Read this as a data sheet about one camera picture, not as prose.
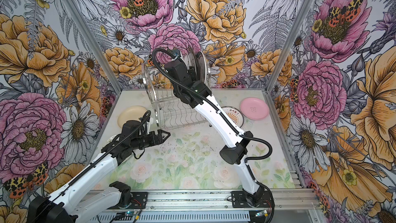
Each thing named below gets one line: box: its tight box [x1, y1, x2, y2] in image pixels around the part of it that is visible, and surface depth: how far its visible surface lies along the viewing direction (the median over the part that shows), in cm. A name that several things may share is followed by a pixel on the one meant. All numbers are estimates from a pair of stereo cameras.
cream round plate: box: [117, 105, 147, 129], surface depth 108 cm
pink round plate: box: [239, 97, 270, 121], surface depth 113 cm
